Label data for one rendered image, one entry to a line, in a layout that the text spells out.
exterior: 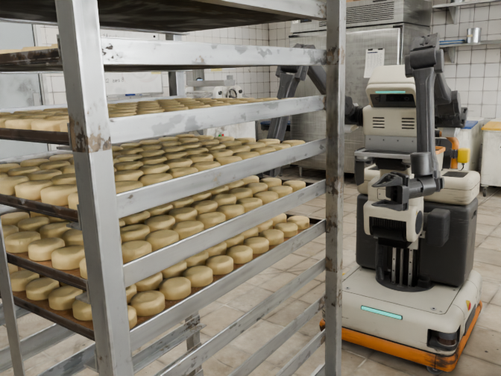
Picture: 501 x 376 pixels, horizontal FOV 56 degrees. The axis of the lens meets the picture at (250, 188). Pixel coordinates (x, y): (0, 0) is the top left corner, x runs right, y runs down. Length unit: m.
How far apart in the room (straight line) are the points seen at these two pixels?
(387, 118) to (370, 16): 3.56
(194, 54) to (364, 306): 1.77
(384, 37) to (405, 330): 3.73
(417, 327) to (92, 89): 1.90
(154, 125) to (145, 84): 5.04
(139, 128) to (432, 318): 1.80
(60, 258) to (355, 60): 5.05
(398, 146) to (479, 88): 4.01
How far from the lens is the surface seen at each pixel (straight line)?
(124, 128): 0.59
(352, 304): 2.31
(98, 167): 0.53
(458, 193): 2.33
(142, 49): 0.61
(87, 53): 0.53
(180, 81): 1.27
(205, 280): 0.80
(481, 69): 6.02
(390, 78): 2.04
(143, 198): 0.62
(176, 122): 0.65
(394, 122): 2.08
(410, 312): 2.24
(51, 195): 0.66
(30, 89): 5.01
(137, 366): 1.31
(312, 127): 5.86
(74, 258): 0.69
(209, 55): 0.71
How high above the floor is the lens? 1.29
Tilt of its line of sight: 13 degrees down
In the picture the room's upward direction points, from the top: 2 degrees counter-clockwise
